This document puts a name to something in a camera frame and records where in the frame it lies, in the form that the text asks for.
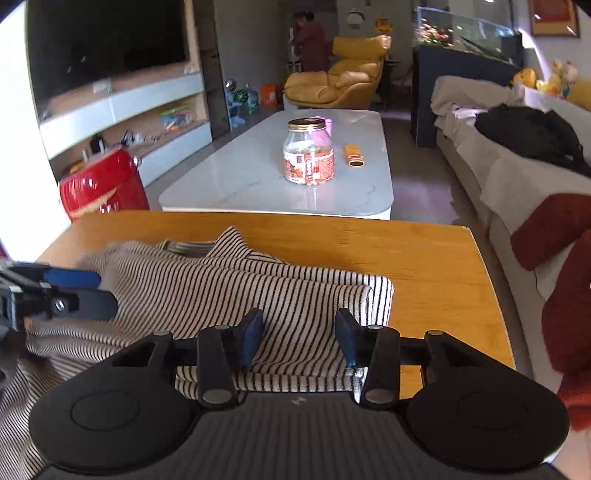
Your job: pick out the black shelf item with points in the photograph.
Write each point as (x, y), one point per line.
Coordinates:
(97, 144)

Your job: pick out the framed picture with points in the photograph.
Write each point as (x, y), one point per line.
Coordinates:
(551, 16)

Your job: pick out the silver ball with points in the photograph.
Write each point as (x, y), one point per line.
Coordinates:
(231, 84)

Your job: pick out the white coffee table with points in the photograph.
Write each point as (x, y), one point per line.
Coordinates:
(258, 166)

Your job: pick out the red garment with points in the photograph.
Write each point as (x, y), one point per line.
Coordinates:
(568, 314)

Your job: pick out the white tv shelf unit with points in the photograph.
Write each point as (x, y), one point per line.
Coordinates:
(152, 92)

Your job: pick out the round white wall decoration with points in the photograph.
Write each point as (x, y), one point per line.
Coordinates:
(355, 17)

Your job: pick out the clear box of toys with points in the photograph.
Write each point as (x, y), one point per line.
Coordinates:
(175, 117)

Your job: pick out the yellow shelf item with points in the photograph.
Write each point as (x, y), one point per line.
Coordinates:
(77, 167)

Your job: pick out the yellow plush toy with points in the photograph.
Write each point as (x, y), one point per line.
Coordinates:
(525, 77)

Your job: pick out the green ball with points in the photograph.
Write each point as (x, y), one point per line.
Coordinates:
(242, 99)

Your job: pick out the pale plush toy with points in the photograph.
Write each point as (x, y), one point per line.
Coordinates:
(558, 76)

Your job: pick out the black television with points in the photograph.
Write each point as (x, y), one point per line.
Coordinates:
(106, 41)

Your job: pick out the beige blanket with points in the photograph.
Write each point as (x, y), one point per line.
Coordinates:
(466, 94)

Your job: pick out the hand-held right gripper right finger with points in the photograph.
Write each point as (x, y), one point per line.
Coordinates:
(346, 337)

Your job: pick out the yellow wall sign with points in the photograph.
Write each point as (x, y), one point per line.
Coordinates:
(383, 25)

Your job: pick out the orange remote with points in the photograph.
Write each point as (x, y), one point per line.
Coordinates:
(354, 154)

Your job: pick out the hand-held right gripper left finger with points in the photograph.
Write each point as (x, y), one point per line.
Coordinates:
(251, 337)

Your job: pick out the glass fish tank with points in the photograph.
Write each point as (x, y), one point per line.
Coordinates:
(466, 27)

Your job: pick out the grey sofa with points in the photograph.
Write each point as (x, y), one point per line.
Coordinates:
(503, 184)

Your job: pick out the black garment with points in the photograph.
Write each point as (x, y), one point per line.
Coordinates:
(531, 134)

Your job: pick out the orange bucket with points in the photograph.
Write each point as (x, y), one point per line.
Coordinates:
(269, 94)

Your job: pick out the clear jar with gold lid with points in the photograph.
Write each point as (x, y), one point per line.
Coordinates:
(308, 157)

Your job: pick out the striped knit shirt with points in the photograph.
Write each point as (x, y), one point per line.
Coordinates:
(184, 286)

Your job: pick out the yellow armchair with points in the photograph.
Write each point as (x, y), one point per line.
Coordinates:
(341, 74)

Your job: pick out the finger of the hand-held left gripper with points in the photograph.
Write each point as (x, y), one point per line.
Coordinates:
(74, 278)
(87, 304)

